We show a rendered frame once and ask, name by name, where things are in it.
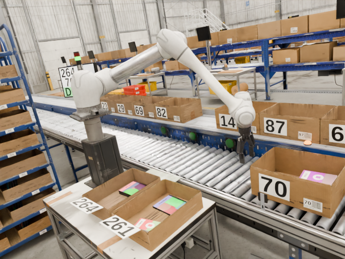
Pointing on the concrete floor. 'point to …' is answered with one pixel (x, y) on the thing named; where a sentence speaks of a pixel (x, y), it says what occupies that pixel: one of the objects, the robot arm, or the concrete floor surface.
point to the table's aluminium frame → (66, 247)
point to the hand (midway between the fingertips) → (246, 156)
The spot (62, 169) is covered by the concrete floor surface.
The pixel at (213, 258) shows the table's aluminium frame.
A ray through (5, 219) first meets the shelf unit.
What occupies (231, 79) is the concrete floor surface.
